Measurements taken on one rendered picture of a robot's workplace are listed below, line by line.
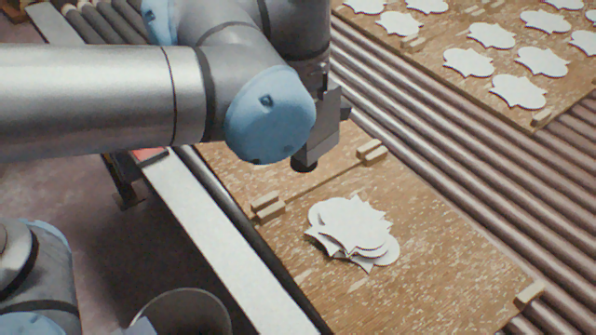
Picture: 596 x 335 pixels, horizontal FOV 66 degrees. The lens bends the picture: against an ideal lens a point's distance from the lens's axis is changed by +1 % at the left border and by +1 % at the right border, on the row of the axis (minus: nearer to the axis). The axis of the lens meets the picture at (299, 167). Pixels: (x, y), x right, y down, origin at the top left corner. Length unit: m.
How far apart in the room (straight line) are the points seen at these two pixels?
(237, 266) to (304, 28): 0.51
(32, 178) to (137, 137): 2.23
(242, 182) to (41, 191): 1.63
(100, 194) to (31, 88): 2.03
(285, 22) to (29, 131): 0.26
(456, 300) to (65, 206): 1.88
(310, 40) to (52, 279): 0.43
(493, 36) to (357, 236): 0.85
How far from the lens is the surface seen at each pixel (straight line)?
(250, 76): 0.34
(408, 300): 0.83
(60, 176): 2.50
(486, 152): 1.12
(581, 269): 1.01
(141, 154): 1.08
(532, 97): 1.28
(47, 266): 0.65
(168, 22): 0.44
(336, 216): 0.85
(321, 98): 0.54
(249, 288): 0.84
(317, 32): 0.50
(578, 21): 1.69
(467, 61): 1.34
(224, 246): 0.89
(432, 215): 0.94
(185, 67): 0.33
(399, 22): 1.47
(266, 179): 0.96
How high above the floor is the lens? 1.66
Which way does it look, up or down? 48 degrees down
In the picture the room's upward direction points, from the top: straight up
